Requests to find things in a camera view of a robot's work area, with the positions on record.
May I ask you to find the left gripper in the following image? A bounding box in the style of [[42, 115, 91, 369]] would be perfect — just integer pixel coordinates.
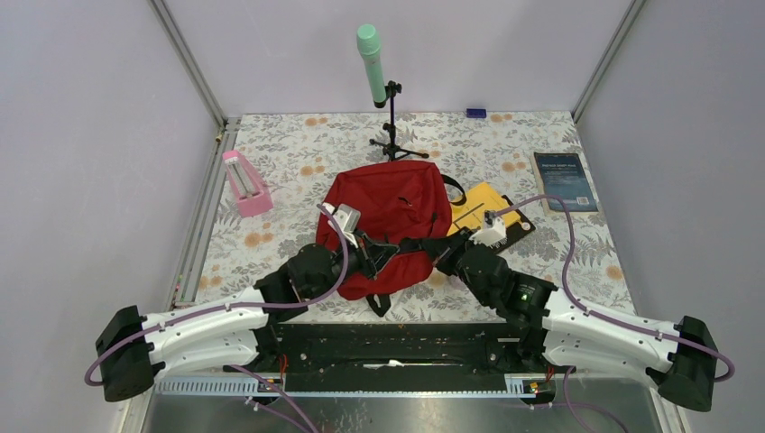
[[309, 227, 399, 300]]

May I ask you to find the red backpack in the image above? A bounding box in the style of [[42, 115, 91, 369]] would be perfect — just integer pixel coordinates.
[[324, 160, 466, 317]]

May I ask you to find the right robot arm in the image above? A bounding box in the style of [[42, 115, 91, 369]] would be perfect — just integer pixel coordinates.
[[401, 234, 717, 412]]

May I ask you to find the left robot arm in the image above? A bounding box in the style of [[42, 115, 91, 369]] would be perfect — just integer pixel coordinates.
[[85, 235, 400, 402]]

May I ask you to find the black book under yellow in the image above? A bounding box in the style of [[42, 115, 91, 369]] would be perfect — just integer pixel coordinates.
[[506, 211, 536, 247]]

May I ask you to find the black microphone tripod stand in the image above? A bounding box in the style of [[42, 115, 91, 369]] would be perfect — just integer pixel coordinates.
[[369, 80, 429, 161]]

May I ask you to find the pink metronome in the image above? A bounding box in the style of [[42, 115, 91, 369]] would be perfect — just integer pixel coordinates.
[[222, 150, 273, 217]]

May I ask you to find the small blue block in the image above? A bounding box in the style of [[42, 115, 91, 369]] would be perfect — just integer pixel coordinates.
[[465, 108, 487, 118]]

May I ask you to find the dark blue book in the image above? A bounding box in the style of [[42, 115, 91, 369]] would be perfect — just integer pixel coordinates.
[[532, 152, 599, 215]]

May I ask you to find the mint green microphone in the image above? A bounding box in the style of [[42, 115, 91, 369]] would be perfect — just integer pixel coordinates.
[[356, 23, 388, 108]]

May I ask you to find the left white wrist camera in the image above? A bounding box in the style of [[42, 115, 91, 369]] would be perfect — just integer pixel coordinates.
[[322, 202, 361, 234]]

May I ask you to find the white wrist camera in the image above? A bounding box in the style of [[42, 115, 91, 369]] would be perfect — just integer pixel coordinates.
[[469, 210, 507, 248], [322, 202, 361, 234]]

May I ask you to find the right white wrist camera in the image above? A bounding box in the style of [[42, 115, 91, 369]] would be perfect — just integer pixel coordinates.
[[469, 210, 507, 248]]

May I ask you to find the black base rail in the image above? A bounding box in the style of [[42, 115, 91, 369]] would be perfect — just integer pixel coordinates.
[[244, 322, 548, 392]]

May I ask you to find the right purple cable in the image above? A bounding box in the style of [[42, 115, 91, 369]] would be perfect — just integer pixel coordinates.
[[484, 194, 737, 383]]

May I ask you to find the purple cable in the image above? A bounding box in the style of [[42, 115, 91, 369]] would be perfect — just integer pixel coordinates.
[[84, 203, 351, 387], [484, 194, 737, 383]]

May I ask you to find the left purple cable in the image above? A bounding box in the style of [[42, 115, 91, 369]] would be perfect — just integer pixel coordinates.
[[84, 203, 351, 387]]

